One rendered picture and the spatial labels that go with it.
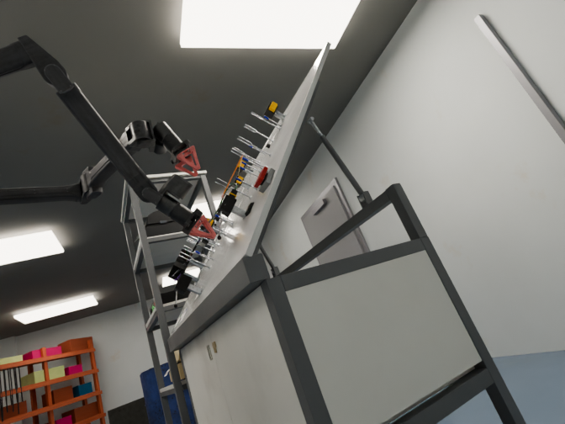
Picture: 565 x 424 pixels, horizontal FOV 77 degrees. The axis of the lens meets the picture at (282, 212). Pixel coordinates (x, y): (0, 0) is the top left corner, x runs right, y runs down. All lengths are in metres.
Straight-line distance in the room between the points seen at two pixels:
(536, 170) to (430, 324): 1.81
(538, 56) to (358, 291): 2.09
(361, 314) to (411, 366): 0.18
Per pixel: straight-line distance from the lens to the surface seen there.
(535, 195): 2.77
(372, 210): 1.32
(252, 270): 0.84
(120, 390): 9.07
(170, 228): 2.28
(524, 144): 2.77
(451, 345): 1.14
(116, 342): 9.15
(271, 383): 0.98
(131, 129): 1.27
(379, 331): 0.98
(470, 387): 1.15
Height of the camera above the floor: 0.65
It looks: 19 degrees up
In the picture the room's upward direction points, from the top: 21 degrees counter-clockwise
